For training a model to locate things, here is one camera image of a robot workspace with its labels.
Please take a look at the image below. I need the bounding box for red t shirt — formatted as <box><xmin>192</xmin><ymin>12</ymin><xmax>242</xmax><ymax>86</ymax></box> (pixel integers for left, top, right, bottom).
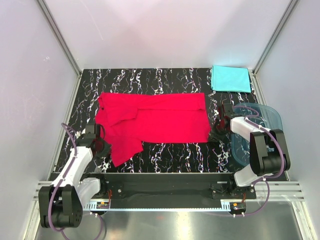
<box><xmin>95</xmin><ymin>92</ymin><xmax>211</xmax><ymax>167</ymax></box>

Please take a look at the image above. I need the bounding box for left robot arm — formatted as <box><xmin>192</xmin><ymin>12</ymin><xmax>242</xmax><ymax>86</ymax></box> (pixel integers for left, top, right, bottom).
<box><xmin>38</xmin><ymin>123</ymin><xmax>111</xmax><ymax>232</ymax></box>

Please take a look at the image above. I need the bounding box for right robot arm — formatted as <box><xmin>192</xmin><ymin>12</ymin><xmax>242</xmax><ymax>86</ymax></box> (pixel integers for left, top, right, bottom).
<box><xmin>208</xmin><ymin>104</ymin><xmax>291</xmax><ymax>199</ymax></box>

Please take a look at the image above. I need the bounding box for clear blue plastic bin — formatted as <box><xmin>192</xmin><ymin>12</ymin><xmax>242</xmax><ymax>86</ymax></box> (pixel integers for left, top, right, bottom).
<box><xmin>231</xmin><ymin>102</ymin><xmax>283</xmax><ymax>167</ymax></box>

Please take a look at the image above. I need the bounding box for folded cyan t shirt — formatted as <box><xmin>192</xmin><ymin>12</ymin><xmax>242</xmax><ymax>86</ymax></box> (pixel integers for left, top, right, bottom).
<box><xmin>211</xmin><ymin>65</ymin><xmax>252</xmax><ymax>93</ymax></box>

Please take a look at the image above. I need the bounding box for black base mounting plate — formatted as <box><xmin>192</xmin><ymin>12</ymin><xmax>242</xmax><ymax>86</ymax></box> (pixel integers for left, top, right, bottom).
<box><xmin>84</xmin><ymin>173</ymin><xmax>257</xmax><ymax>211</ymax></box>

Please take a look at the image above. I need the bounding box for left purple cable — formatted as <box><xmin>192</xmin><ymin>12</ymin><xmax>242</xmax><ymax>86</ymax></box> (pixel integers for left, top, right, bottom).
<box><xmin>47</xmin><ymin>122</ymin><xmax>108</xmax><ymax>238</ymax></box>

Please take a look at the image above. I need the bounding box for left aluminium frame post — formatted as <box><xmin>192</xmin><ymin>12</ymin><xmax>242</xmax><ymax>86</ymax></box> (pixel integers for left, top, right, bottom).
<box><xmin>35</xmin><ymin>0</ymin><xmax>82</xmax><ymax>78</ymax></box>

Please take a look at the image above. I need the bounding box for aluminium frame post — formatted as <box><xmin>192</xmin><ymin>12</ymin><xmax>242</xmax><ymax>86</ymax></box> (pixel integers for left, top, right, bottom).
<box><xmin>35</xmin><ymin>0</ymin><xmax>82</xmax><ymax>78</ymax></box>
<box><xmin>252</xmin><ymin>0</ymin><xmax>300</xmax><ymax>76</ymax></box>

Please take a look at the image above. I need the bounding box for right aluminium frame post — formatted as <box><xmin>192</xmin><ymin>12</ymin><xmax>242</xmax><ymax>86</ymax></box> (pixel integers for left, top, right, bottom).
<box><xmin>252</xmin><ymin>0</ymin><xmax>300</xmax><ymax>76</ymax></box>

